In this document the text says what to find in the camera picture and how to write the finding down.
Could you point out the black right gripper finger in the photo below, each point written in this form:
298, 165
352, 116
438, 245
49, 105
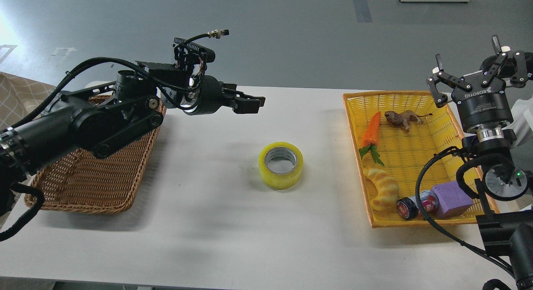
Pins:
440, 76
520, 76

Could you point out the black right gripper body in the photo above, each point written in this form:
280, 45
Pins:
485, 103

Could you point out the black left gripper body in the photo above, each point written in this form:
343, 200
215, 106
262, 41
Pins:
207, 100

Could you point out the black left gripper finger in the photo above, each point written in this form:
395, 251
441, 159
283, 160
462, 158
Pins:
232, 88
245, 106

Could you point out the yellow tape roll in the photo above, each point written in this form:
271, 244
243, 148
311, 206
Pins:
280, 150

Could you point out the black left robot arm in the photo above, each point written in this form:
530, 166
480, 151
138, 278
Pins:
168, 82

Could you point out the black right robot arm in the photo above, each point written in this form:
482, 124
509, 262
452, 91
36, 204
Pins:
488, 170

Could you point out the brown toy lion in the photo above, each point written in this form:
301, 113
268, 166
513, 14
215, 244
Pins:
403, 119

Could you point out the yellow plastic basket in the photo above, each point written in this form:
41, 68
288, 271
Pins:
403, 153

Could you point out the orange toy carrot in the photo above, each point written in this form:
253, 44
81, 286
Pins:
370, 140

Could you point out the purple foam block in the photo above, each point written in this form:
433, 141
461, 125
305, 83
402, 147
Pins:
452, 201

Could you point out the toy croissant bread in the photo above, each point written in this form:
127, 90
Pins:
387, 188

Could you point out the brown wicker basket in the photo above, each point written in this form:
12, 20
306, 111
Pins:
89, 154

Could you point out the beige checkered cloth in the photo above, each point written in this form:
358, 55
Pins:
19, 96

